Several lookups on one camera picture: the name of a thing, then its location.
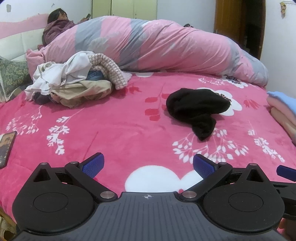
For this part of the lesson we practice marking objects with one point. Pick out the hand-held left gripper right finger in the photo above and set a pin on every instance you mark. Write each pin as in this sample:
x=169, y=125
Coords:
x=203, y=165

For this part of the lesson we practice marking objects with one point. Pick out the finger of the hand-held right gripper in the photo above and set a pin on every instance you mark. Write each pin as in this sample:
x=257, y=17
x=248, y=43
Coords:
x=288, y=172

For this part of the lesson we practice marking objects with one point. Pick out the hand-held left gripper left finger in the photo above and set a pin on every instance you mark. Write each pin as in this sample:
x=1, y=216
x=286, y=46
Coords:
x=93, y=165

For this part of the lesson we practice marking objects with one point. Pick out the black shirt with white print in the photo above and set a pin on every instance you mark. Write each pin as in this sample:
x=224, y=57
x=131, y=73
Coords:
x=196, y=104

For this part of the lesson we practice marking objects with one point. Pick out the stack of folded pastel clothes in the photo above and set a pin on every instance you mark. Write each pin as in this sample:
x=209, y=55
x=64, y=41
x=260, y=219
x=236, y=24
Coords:
x=286, y=124

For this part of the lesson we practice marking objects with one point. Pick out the crumpled beige clothes pile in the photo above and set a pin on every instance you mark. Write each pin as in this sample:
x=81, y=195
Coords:
x=111, y=67

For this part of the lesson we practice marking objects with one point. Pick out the pink floral blanket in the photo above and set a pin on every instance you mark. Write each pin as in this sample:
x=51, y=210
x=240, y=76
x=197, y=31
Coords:
x=115, y=127

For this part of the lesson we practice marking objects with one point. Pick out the folded pink garment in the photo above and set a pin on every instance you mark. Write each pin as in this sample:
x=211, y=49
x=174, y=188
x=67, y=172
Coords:
x=281, y=106

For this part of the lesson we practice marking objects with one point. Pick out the beige garment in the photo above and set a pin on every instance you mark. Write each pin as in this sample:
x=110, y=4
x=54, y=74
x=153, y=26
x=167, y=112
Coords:
x=87, y=91

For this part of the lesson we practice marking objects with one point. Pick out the dark purple garment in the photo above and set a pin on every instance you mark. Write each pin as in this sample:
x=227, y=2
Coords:
x=41, y=98

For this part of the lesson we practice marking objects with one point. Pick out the black smartphone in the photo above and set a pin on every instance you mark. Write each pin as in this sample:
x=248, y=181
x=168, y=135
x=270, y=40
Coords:
x=5, y=148

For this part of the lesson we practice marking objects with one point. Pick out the blue jeans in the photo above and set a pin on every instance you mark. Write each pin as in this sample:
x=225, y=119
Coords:
x=94, y=75

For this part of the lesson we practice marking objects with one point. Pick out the green patterned pillow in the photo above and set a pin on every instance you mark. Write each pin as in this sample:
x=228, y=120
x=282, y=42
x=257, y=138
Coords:
x=12, y=76

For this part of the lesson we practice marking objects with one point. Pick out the pink pillow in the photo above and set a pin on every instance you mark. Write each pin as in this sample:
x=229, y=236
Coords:
x=33, y=60

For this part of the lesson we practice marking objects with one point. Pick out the pink and grey quilt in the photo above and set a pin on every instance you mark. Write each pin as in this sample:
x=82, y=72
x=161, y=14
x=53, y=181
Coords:
x=161, y=46

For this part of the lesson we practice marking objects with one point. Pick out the pink and white headboard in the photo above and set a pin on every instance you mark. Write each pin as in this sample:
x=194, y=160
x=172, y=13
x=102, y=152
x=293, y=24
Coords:
x=13, y=46

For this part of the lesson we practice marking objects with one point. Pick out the yellow-green wardrobe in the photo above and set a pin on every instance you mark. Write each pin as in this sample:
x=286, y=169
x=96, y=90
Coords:
x=124, y=8

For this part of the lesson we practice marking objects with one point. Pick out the wall hook rack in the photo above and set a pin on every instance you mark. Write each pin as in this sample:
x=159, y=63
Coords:
x=283, y=7

